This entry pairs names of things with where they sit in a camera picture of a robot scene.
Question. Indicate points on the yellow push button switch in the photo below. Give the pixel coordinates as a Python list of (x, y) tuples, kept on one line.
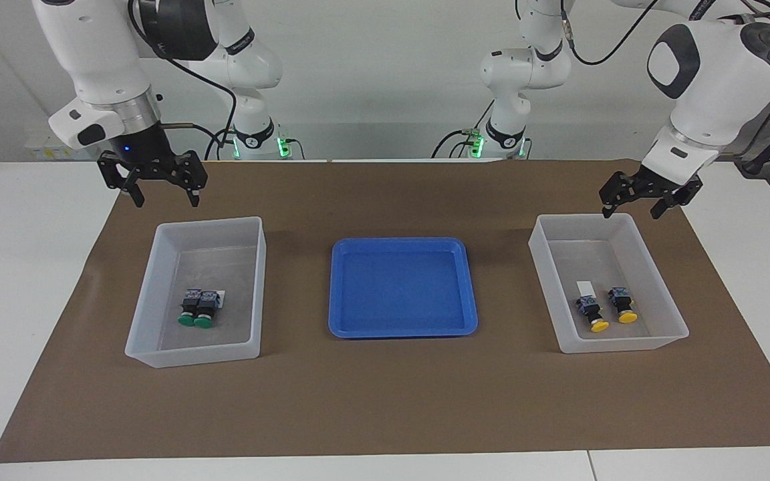
[(623, 304), (592, 314)]

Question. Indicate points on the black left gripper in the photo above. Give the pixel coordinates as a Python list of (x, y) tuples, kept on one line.
[(666, 188)]

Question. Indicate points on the blue plastic tray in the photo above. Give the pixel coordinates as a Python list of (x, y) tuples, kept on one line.
[(398, 287)]

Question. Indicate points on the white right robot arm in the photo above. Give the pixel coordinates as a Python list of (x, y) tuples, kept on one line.
[(97, 60)]

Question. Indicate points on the green push button switch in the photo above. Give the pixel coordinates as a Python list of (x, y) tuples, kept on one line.
[(187, 310), (206, 310)]

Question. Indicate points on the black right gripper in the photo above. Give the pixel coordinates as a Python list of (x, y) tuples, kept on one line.
[(144, 150)]

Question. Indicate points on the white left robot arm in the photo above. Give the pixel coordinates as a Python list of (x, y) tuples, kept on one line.
[(719, 87)]

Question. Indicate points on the brown table mat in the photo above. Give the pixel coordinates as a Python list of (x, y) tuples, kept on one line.
[(385, 401)]

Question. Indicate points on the white small boxes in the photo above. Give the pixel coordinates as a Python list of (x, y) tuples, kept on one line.
[(39, 150)]

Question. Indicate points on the translucent white plastic box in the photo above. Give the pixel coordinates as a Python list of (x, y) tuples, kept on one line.
[(652, 267), (251, 267)]

